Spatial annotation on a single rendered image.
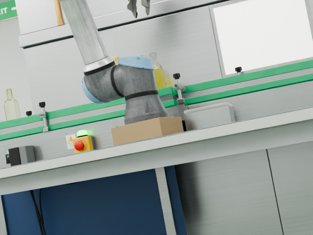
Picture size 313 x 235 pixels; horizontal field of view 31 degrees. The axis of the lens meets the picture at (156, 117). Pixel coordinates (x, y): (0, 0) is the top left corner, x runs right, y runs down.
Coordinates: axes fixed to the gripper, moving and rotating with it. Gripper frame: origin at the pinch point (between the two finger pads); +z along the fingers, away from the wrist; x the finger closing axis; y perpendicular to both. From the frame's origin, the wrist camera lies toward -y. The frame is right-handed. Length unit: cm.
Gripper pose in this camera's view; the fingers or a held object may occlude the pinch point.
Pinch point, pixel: (142, 13)
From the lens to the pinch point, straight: 243.7
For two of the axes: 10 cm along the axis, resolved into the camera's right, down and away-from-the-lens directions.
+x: 8.6, -1.2, -4.9
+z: 2.1, 9.7, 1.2
